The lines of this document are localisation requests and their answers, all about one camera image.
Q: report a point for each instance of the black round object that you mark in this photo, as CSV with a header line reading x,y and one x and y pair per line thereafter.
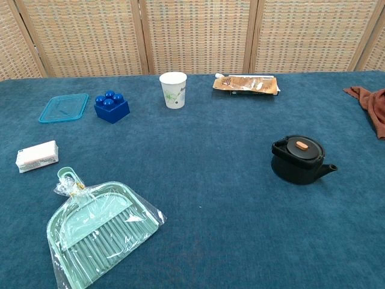
x,y
296,171

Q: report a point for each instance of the clear blue plastic lid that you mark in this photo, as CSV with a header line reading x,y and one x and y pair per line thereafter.
x,y
64,108

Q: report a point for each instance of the white paper cup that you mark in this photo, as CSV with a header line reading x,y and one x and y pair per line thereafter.
x,y
174,90

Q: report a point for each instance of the blue table cloth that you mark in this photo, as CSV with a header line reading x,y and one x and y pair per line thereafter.
x,y
210,210

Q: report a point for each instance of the brown spout pouch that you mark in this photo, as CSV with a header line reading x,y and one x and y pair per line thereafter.
x,y
240,84

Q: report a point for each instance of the teal dustpan in bag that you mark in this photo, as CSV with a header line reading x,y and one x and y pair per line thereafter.
x,y
155,215

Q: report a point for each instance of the blue toy building block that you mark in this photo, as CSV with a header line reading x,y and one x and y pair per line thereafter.
x,y
112,111

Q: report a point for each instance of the mint green dustpan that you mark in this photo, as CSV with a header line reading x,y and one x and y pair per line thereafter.
x,y
115,192

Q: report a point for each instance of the woven folding screen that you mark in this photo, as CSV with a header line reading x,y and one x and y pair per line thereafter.
x,y
198,33

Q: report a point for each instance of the mint green hand brush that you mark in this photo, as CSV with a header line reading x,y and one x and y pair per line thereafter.
x,y
99,238

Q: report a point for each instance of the white wrapped soap bar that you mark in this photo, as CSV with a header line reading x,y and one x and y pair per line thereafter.
x,y
37,156

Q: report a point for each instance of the brown cloth rag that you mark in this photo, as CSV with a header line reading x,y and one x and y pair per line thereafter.
x,y
376,105

